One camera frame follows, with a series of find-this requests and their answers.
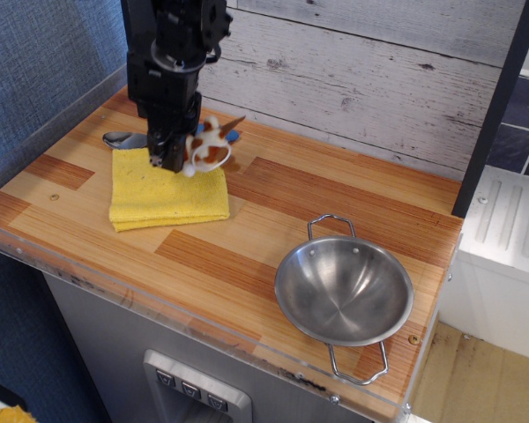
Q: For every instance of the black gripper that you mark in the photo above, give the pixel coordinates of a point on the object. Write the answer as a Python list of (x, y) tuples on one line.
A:
[(164, 89)]

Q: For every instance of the spotted plush animal toy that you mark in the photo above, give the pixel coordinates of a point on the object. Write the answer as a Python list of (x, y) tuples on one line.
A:
[(211, 146)]

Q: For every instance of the steel bowl with handles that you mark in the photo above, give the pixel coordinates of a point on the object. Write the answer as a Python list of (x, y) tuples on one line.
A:
[(344, 291)]

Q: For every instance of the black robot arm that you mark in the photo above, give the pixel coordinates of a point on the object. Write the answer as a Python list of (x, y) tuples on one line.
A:
[(168, 43)]

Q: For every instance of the folded yellow towel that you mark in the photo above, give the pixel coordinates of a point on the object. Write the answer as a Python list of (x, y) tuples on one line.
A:
[(147, 196)]

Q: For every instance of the grey control panel with buttons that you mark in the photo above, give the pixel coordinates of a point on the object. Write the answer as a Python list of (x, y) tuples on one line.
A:
[(184, 394)]

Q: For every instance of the yellow object bottom left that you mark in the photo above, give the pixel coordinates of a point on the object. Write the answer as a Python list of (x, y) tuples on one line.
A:
[(16, 415)]

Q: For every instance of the white ribbed appliance top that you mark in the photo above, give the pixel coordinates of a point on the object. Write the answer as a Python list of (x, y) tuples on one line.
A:
[(496, 226)]

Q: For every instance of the blue handled metal spoon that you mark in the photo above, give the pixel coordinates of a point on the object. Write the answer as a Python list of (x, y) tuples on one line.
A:
[(125, 140)]

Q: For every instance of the black left vertical post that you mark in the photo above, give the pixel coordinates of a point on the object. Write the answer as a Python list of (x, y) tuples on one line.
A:
[(139, 25)]

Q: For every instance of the black vertical post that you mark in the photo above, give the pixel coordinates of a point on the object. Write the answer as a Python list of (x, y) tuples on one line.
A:
[(139, 25), (505, 86)]

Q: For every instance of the black right vertical post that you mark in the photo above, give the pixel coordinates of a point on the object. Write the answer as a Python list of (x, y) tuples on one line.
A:
[(505, 86)]

